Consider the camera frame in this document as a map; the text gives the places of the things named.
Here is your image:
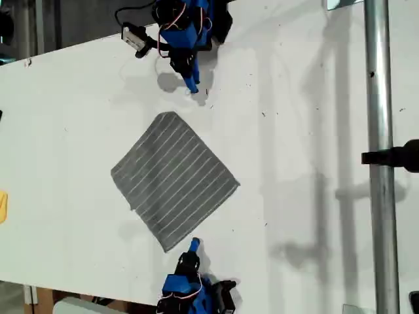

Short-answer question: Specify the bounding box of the black clamp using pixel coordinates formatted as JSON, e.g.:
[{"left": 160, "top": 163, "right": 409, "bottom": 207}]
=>
[{"left": 361, "top": 139, "right": 419, "bottom": 173}]

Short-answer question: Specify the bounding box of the yellow object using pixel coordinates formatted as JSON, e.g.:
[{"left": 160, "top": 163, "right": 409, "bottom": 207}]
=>
[{"left": 0, "top": 190, "right": 9, "bottom": 225}]

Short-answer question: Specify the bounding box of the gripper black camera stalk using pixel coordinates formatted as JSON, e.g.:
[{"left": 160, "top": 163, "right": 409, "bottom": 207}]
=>
[{"left": 136, "top": 35, "right": 171, "bottom": 59}]

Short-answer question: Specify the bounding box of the gripper black camera cable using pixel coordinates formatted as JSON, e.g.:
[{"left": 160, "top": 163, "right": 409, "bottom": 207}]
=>
[{"left": 115, "top": 0, "right": 158, "bottom": 26}]

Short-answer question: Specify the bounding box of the wooden table leg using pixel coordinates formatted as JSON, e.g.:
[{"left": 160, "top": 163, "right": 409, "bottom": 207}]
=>
[{"left": 23, "top": 284, "right": 55, "bottom": 314}]

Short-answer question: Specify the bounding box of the steel post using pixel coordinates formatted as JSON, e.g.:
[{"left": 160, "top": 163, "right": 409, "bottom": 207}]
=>
[{"left": 363, "top": 0, "right": 401, "bottom": 314}]

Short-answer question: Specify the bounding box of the white rounded box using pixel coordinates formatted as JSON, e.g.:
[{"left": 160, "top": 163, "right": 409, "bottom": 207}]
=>
[{"left": 52, "top": 296, "right": 112, "bottom": 314}]

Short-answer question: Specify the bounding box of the grey striped towel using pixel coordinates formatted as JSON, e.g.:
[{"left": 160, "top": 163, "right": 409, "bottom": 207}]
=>
[{"left": 110, "top": 111, "right": 242, "bottom": 253}]

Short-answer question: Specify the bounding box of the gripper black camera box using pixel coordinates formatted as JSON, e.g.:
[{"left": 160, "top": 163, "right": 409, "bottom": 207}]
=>
[
  {"left": 121, "top": 22, "right": 148, "bottom": 50},
  {"left": 218, "top": 279, "right": 238, "bottom": 313}
]

